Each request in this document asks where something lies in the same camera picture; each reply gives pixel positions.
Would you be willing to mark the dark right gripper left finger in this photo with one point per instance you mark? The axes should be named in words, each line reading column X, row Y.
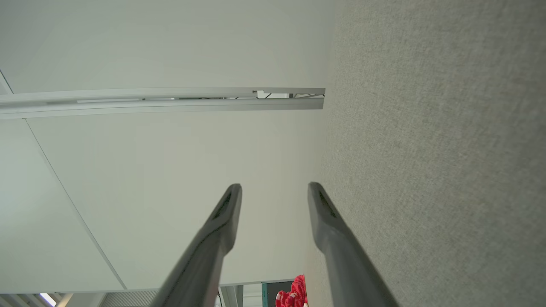
column 204, row 256

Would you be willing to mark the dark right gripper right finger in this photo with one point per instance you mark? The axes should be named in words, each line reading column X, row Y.
column 345, row 264

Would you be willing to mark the red white t-shirt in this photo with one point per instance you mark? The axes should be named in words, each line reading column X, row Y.
column 294, row 294

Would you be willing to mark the dark panel teal edge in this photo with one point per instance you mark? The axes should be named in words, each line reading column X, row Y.
column 273, row 294

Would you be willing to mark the grey vent grille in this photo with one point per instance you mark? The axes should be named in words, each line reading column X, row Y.
column 128, row 298

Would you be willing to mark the grey metal partition post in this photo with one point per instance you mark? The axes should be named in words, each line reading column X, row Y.
column 170, row 105

